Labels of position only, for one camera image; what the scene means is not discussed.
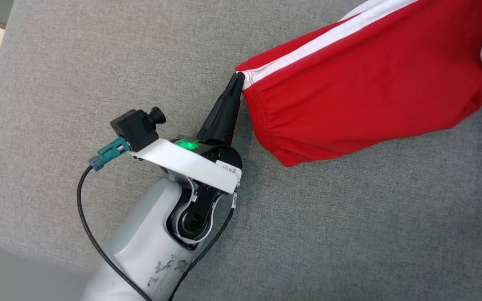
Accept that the left cable teal connector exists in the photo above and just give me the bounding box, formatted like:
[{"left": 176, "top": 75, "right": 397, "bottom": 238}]
[{"left": 77, "top": 137, "right": 154, "bottom": 301}]

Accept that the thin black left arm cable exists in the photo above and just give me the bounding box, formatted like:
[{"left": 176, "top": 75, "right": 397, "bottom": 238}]
[{"left": 168, "top": 192, "right": 238, "bottom": 301}]

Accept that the red shorts white stripe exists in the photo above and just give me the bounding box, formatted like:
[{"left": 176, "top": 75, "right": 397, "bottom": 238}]
[{"left": 236, "top": 0, "right": 482, "bottom": 168}]

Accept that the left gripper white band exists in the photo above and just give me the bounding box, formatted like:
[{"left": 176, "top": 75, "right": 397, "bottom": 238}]
[{"left": 132, "top": 72, "right": 246, "bottom": 195}]

